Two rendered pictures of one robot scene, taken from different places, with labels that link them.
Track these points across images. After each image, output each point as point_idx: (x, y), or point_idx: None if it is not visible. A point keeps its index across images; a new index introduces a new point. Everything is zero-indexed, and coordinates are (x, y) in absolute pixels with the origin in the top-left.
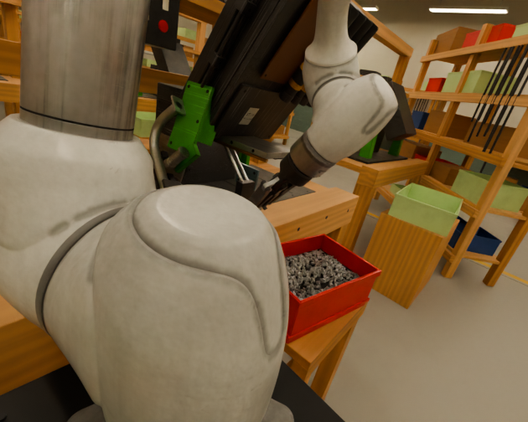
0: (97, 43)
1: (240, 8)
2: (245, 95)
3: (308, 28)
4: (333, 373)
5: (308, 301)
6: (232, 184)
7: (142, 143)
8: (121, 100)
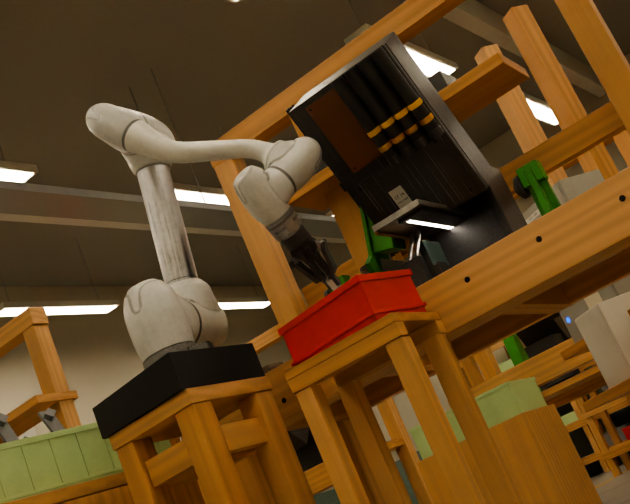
0: (162, 260)
1: None
2: (366, 190)
3: (334, 120)
4: (424, 431)
5: (282, 326)
6: None
7: (188, 279)
8: (172, 270)
